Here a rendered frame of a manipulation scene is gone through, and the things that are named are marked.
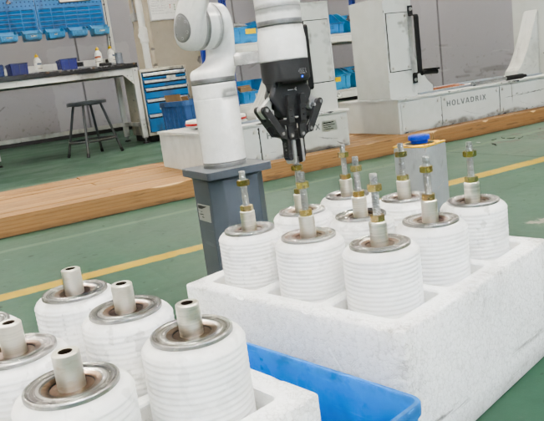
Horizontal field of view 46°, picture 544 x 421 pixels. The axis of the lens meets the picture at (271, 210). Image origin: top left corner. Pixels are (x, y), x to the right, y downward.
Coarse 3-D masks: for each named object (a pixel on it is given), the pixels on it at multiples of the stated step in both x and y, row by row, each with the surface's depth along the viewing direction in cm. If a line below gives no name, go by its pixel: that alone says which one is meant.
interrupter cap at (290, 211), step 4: (308, 204) 107; (312, 204) 107; (316, 204) 106; (284, 208) 106; (288, 208) 107; (292, 208) 106; (312, 208) 105; (316, 208) 104; (320, 208) 103; (324, 208) 103; (280, 212) 104; (284, 212) 104; (288, 212) 104; (292, 212) 104; (316, 212) 101; (320, 212) 102; (284, 216) 102; (288, 216) 101; (292, 216) 101; (296, 216) 101
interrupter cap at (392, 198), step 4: (396, 192) 107; (412, 192) 106; (416, 192) 106; (420, 192) 105; (424, 192) 104; (384, 196) 106; (388, 196) 105; (392, 196) 105; (396, 196) 105; (412, 196) 104; (416, 196) 103; (420, 196) 102; (384, 200) 102; (388, 200) 102; (392, 200) 101; (396, 200) 101; (400, 200) 100; (404, 200) 100; (408, 200) 100; (412, 200) 100; (416, 200) 100
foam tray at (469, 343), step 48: (528, 240) 97; (192, 288) 97; (240, 288) 92; (432, 288) 82; (480, 288) 82; (528, 288) 93; (288, 336) 84; (336, 336) 78; (384, 336) 72; (432, 336) 75; (480, 336) 83; (528, 336) 94; (384, 384) 74; (432, 384) 75; (480, 384) 84
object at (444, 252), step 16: (400, 224) 88; (464, 224) 85; (416, 240) 84; (432, 240) 83; (448, 240) 83; (464, 240) 85; (432, 256) 84; (448, 256) 84; (464, 256) 85; (432, 272) 84; (448, 272) 84; (464, 272) 85
